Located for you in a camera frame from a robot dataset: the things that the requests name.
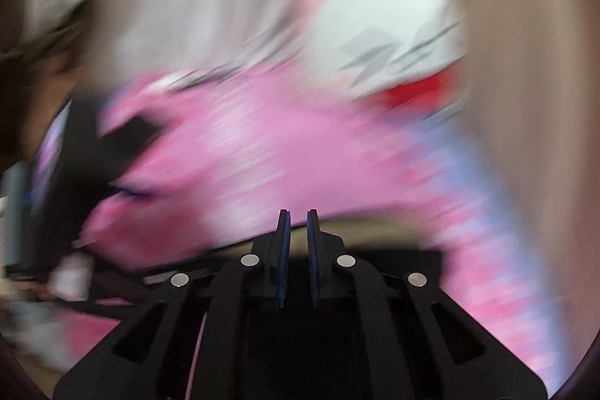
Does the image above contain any white printed garment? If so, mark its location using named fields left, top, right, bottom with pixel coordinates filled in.
left=307, top=0, right=470, bottom=101

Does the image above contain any pink floral blanket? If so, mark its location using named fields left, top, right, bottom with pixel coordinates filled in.
left=14, top=67, right=568, bottom=396

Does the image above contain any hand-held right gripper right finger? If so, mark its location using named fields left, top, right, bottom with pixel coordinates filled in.
left=307, top=209, right=549, bottom=400

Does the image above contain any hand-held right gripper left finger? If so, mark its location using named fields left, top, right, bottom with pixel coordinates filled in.
left=54, top=209, right=294, bottom=400

